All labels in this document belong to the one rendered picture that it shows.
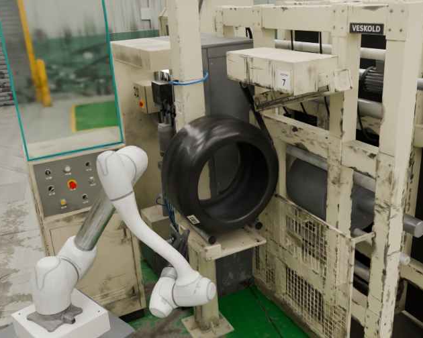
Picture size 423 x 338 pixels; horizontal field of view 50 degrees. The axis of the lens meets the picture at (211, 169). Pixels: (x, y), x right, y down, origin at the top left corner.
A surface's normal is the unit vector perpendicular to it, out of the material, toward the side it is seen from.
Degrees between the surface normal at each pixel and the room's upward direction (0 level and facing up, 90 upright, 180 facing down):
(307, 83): 90
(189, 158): 63
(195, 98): 90
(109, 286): 90
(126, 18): 90
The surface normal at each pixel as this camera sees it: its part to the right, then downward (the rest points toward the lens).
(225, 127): 0.22, -0.48
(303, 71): 0.45, 0.29
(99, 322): 0.72, 0.21
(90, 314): -0.02, -0.95
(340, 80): 0.41, -0.01
